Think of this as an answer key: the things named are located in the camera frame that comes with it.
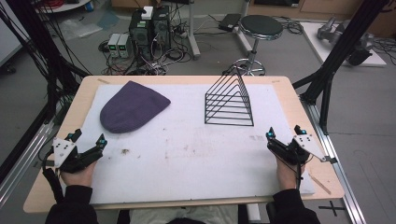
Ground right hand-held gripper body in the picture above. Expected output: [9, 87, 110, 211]
[266, 133, 338, 166]

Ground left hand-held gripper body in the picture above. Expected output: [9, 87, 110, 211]
[51, 137, 105, 175]

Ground black wire rack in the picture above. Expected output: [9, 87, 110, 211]
[204, 66, 255, 128]

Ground purple knit beanie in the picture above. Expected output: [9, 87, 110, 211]
[99, 80, 172, 134]

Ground person's left hand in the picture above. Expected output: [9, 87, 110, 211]
[60, 161, 97, 188]

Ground person's right hand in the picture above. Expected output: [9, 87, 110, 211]
[275, 156, 306, 191]

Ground thin wooden stick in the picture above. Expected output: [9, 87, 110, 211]
[307, 173, 332, 196]

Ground white table mat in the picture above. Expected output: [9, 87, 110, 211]
[60, 83, 316, 205]

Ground white board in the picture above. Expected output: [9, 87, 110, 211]
[300, 21, 388, 68]

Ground grey power supply unit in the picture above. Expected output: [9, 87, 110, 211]
[117, 33, 131, 59]
[106, 33, 121, 59]

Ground grey robot device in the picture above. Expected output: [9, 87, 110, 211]
[317, 16, 375, 67]

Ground clear plastic sheet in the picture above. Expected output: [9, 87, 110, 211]
[58, 18, 105, 40]

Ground black round stool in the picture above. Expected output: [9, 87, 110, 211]
[229, 14, 285, 77]

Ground person's light trousers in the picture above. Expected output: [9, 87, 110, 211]
[128, 204, 240, 224]

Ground black computer tower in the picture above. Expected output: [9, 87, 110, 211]
[128, 9, 154, 63]
[151, 5, 172, 53]

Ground black flat box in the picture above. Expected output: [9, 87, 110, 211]
[218, 12, 243, 33]

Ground grey metal stand leg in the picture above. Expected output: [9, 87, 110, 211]
[186, 0, 202, 61]

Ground white box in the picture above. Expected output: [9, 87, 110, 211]
[141, 6, 154, 21]

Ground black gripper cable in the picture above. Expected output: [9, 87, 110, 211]
[37, 146, 65, 203]
[276, 151, 314, 191]

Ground aluminium rail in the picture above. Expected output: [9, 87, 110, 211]
[301, 97, 368, 224]
[0, 119, 55, 209]

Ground black metal frame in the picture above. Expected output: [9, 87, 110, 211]
[0, 0, 92, 185]
[291, 0, 390, 136]

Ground tangle of floor cables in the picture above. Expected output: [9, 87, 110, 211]
[98, 18, 194, 77]

